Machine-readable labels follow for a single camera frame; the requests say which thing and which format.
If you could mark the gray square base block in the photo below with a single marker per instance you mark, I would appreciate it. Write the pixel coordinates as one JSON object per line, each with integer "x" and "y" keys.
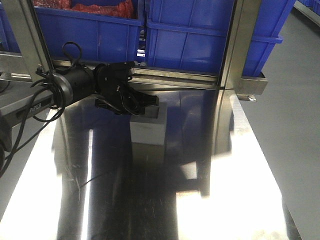
{"x": 150, "y": 128}

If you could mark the blue plastic bin right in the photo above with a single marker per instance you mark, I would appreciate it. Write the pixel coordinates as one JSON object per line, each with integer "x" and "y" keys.
{"x": 191, "y": 34}

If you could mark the stainless steel shelf frame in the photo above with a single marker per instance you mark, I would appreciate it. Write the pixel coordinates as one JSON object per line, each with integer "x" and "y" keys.
{"x": 34, "y": 54}

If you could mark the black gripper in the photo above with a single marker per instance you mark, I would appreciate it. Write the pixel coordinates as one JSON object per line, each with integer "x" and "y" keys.
{"x": 112, "y": 89}

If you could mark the red plastic bag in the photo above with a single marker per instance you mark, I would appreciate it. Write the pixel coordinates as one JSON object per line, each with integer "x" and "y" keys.
{"x": 124, "y": 9}

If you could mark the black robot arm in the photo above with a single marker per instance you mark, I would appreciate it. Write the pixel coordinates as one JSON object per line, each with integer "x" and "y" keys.
{"x": 66, "y": 86}

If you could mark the blue bin with red bags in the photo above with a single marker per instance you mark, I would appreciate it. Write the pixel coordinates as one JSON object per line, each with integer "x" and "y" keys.
{"x": 102, "y": 38}

